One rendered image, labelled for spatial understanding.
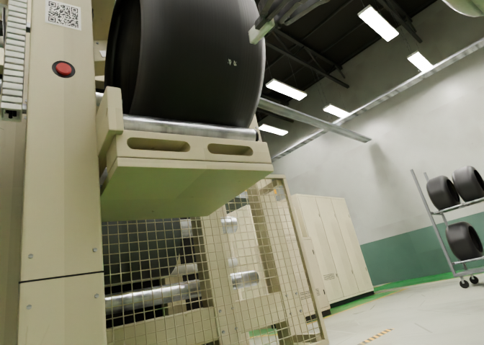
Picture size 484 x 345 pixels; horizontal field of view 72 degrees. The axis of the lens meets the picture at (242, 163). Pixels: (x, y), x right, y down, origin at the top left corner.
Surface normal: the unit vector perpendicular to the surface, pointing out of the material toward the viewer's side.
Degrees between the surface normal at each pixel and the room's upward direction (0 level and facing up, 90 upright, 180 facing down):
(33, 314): 90
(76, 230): 90
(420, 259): 90
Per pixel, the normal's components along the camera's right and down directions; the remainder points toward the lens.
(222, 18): 0.54, -0.18
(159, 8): -0.17, -0.15
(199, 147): 0.51, -0.41
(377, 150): -0.72, -0.12
